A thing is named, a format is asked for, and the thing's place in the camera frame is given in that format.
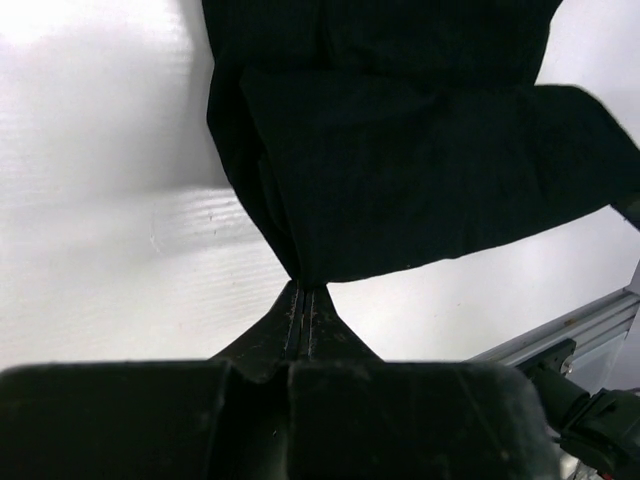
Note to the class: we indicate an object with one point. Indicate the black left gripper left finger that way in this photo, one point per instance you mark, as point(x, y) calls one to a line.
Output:
point(274, 339)

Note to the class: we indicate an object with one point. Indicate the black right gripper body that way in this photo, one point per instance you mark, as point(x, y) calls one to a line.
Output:
point(627, 204)

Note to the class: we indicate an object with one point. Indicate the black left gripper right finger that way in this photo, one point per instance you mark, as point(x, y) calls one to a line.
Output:
point(324, 336)

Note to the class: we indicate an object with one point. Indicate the black t-shirt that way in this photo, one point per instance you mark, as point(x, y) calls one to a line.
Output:
point(368, 137)

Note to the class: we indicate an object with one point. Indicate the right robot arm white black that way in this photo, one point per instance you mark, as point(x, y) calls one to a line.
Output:
point(568, 361)

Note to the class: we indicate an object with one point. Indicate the aluminium rail frame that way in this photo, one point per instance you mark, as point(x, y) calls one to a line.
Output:
point(588, 327)

